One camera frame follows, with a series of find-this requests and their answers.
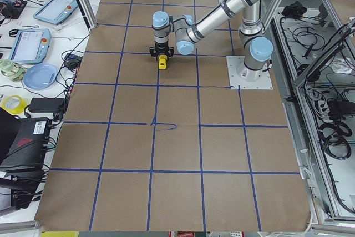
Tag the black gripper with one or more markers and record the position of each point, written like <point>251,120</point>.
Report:
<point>161,49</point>

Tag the yellow beetle toy car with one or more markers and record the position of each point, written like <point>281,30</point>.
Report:
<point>162,62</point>

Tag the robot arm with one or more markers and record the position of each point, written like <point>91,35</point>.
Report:
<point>188,33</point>

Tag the brown paper table mat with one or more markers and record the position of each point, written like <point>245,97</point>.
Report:
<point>143,149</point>

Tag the upper blue teach pendant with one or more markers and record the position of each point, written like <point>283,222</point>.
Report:
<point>56,11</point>

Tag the blue teach pendant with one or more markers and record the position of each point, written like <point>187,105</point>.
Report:
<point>30,46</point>
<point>56,11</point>

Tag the blue plastic plate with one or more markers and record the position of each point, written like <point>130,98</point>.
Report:
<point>40,76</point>

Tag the lower blue teach pendant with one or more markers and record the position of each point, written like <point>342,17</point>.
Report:
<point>30,46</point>

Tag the black power adapter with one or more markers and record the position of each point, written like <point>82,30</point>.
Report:
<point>45,105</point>

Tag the green tape roll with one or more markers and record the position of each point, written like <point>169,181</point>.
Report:
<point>13,71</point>

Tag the yellow tape roll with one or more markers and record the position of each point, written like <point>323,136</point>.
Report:
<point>14,104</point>

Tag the black computer box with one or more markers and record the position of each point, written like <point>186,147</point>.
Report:
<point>22,142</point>

